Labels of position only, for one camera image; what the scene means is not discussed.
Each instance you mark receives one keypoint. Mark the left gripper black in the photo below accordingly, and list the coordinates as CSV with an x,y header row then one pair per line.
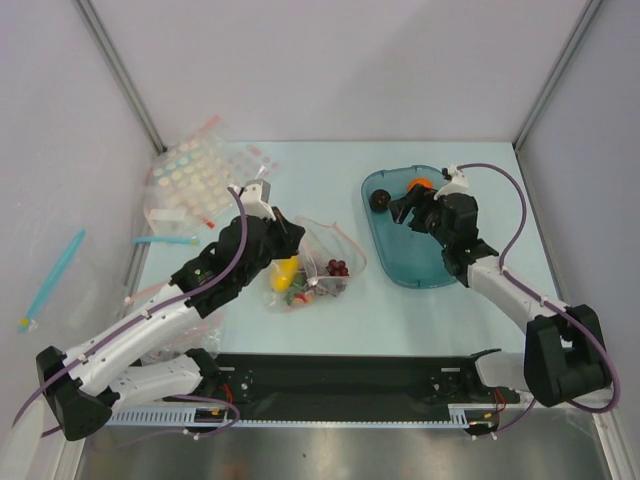
x,y
288,234

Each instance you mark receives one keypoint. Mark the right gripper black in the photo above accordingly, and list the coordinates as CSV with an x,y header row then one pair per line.
x,y
416,205

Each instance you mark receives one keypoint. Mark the yellow mango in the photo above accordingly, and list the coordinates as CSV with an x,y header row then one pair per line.
x,y
283,273

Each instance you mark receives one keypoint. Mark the teal transparent plastic tray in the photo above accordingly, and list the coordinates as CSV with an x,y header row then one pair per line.
x,y
410,259

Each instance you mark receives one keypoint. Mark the clear zip bag red dots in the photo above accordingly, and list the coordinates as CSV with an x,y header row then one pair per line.
x,y
321,243

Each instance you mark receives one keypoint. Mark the red cherries with green leaves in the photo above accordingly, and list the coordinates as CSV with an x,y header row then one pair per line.
x,y
300,292

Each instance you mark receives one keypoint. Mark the purple grape bunch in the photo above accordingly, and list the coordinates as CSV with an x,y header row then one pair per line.
x,y
335,283

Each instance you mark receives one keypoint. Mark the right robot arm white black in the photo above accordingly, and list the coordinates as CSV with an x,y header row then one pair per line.
x,y
564,356

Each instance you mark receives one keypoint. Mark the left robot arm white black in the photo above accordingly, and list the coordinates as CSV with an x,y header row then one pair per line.
x,y
85,385

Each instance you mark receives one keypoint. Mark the zip bag blue zipper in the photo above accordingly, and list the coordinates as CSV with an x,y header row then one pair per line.
x,y
165,241

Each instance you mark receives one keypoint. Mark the zip bag red dots back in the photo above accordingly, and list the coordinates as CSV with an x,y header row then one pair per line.
x,y
246,161

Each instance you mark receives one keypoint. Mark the zip bag pastel dots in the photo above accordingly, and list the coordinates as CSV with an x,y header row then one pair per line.
x,y
186,188

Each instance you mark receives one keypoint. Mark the orange fruit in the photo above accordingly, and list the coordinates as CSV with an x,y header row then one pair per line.
x,y
420,181

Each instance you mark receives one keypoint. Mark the dark brown round fruit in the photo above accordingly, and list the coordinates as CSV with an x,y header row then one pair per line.
x,y
379,201

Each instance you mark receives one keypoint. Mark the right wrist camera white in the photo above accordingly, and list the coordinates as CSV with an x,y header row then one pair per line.
x,y
456,182

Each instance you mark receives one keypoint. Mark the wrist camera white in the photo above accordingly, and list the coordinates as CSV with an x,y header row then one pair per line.
x,y
456,182
254,196

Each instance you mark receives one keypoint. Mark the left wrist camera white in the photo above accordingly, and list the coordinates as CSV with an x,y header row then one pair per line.
x,y
254,196

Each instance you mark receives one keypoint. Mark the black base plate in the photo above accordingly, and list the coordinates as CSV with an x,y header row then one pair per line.
x,y
264,382

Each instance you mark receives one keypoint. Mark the clear bag teal zipper wall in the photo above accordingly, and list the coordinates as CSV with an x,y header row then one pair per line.
x,y
61,299

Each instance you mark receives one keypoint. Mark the white slotted cable duct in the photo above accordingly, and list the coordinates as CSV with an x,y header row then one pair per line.
x,y
438,417

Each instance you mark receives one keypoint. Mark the right aluminium frame post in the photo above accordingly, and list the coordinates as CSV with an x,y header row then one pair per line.
x,y
568,52

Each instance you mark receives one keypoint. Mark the aluminium frame post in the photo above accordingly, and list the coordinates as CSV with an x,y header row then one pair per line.
x,y
119,71
568,52

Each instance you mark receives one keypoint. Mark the left aluminium frame post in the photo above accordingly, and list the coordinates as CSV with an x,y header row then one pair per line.
x,y
119,71

